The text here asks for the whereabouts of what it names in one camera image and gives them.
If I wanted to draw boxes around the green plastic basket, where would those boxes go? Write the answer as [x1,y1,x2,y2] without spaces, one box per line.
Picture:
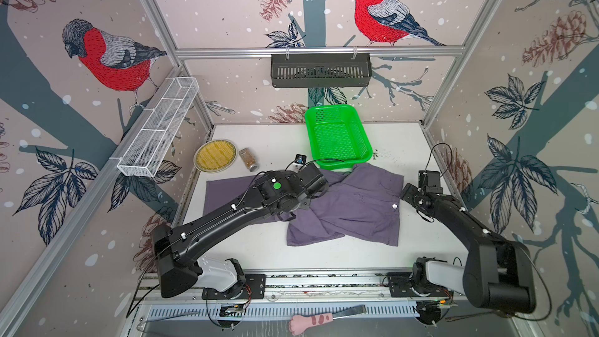
[304,105,373,170]

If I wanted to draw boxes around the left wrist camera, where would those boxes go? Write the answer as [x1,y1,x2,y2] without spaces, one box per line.
[285,154,307,173]

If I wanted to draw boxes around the white ventilated cable duct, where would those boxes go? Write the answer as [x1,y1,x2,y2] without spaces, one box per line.
[146,301,420,324]

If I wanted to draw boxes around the black hanging wall basket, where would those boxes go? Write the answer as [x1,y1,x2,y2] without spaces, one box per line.
[271,53,372,88]

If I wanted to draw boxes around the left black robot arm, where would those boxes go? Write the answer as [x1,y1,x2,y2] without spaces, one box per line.
[151,164,329,299]

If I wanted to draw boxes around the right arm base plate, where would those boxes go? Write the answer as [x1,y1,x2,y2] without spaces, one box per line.
[382,271,452,298]

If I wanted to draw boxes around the aluminium mounting rail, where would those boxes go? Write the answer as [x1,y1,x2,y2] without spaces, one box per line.
[140,268,466,304]

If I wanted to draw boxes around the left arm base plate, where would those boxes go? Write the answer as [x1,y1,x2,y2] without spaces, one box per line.
[201,274,266,300]

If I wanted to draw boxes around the yellow round plate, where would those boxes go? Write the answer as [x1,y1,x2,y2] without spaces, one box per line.
[193,140,237,173]

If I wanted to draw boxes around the purple trousers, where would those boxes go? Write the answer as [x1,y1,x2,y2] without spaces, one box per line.
[202,162,406,247]

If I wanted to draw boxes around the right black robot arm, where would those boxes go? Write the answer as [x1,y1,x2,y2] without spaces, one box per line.
[401,170,537,314]

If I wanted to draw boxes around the white wire mesh shelf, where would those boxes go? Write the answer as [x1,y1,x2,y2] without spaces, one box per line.
[117,76,199,178]

